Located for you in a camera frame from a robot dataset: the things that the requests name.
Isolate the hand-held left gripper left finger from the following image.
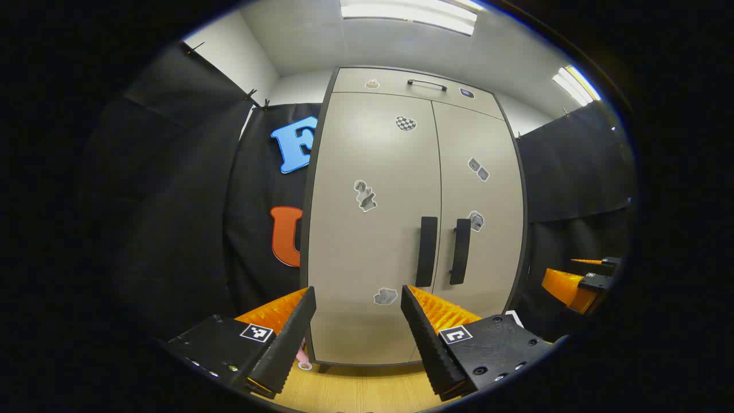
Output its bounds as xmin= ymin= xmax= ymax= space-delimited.
xmin=163 ymin=286 xmax=317 ymax=400

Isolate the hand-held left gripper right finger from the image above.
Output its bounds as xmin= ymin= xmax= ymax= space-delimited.
xmin=400 ymin=285 xmax=555 ymax=402

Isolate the grey cabinet door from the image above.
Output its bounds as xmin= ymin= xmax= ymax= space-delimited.
xmin=413 ymin=102 xmax=525 ymax=363
xmin=309 ymin=92 xmax=442 ymax=365

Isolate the black door handle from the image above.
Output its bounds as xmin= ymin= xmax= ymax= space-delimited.
xmin=449 ymin=219 xmax=472 ymax=286
xmin=415 ymin=216 xmax=438 ymax=287

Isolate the grey double-door shoe cabinet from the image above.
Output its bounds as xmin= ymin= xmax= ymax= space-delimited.
xmin=299 ymin=65 xmax=529 ymax=373

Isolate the ceiling light panel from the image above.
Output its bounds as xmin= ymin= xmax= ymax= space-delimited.
xmin=340 ymin=0 xmax=478 ymax=36
xmin=552 ymin=65 xmax=602 ymax=107

